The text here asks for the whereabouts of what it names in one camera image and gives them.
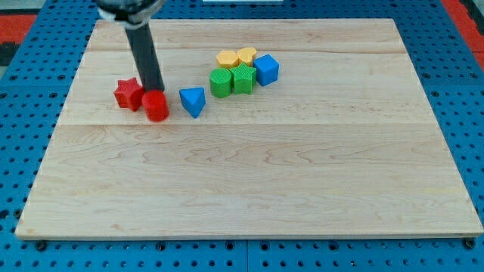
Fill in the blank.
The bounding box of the red cylinder block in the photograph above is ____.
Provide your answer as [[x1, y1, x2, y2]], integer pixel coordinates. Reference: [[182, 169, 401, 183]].
[[141, 90, 169, 122]]

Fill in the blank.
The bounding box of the light wooden board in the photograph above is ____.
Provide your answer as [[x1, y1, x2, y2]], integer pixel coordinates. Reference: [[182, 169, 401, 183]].
[[16, 19, 483, 240]]

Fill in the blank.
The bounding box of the green star block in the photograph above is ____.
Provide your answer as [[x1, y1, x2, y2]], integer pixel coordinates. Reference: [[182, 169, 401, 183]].
[[229, 63, 256, 94]]

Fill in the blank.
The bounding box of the green cylinder block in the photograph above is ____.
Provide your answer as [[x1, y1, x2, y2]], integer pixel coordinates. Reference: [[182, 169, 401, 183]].
[[209, 68, 232, 98]]

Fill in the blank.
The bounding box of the blue triangle block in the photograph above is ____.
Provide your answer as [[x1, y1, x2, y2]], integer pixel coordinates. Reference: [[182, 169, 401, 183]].
[[179, 87, 206, 119]]

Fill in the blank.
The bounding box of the blue cube block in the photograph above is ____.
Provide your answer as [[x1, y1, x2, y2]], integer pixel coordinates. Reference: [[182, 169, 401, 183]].
[[253, 54, 280, 86]]

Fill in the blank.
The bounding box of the yellow hexagon block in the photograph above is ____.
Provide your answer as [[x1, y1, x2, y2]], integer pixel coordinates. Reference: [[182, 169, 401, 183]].
[[216, 50, 239, 69]]

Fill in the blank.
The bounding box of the yellow heart block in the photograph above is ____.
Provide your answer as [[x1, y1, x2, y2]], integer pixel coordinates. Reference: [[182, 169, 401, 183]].
[[237, 47, 257, 66]]

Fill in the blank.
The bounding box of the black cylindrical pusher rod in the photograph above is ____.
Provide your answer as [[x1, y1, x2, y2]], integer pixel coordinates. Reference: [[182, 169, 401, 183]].
[[126, 23, 165, 91]]

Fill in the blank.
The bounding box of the red star block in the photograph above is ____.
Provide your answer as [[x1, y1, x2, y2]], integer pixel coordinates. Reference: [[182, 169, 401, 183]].
[[113, 78, 144, 112]]

